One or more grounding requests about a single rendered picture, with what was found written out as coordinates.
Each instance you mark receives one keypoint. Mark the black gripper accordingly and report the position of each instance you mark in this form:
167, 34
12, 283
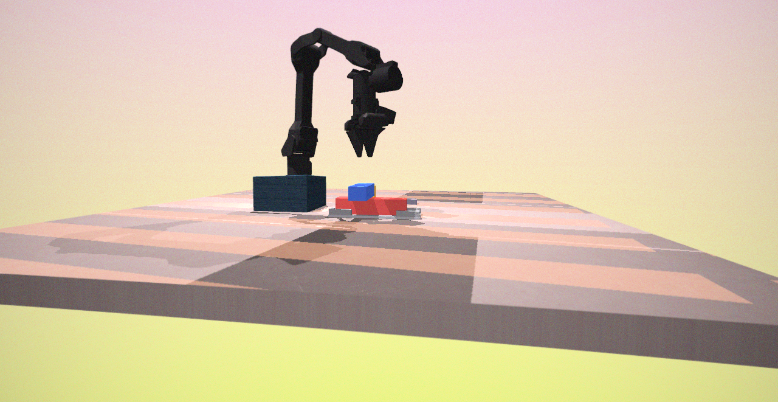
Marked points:
365, 125

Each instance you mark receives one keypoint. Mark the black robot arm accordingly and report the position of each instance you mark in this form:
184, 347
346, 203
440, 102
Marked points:
305, 57

